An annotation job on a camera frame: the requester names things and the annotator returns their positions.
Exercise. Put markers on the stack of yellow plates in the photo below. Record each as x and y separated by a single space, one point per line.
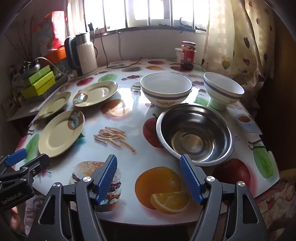
99 91

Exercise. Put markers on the yellow cloth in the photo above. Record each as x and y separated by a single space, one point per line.
286 173

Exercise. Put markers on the striped storage basket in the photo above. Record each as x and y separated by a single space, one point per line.
50 89

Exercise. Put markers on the dried twigs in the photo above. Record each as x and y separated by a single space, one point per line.
22 46

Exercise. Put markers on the white plastic tub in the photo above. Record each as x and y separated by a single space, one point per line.
178 55

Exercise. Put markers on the small black sill figure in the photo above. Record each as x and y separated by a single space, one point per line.
90 26

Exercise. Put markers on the stainless steel bowl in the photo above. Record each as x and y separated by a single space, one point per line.
196 134

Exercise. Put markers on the orange box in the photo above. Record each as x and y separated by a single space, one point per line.
57 55

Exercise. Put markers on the large white blue-banded bowl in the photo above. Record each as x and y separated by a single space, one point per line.
165 82

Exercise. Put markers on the small footed blue-banded bowl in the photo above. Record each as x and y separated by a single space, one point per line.
219 102

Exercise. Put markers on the barred window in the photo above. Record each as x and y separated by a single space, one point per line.
138 11

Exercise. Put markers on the yellow-green patterned plate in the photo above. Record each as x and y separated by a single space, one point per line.
54 104
57 136

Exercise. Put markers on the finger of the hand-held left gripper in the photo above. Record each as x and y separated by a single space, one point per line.
16 157
34 165

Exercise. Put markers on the dark wooden cabinet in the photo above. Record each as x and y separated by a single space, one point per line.
282 92

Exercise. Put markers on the glass jar with red label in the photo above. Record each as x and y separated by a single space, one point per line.
187 56

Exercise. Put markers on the red printed bag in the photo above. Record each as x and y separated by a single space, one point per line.
54 25

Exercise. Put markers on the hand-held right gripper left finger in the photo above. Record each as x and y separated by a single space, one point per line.
107 179

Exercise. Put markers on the grey side shelf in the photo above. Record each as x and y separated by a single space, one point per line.
20 111

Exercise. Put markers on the floral printed cloth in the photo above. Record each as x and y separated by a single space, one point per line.
279 194

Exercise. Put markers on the black sill ornament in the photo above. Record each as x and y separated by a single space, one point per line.
200 27

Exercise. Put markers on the bird sill figure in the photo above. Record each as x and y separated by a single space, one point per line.
181 23

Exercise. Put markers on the heart printed curtain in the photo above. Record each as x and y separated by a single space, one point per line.
240 46

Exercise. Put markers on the lime green box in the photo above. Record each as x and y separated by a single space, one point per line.
38 72
39 89
41 78

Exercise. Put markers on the fruit printed tablecloth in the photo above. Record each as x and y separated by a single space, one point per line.
138 129

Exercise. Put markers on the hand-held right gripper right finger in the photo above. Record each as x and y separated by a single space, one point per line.
190 180

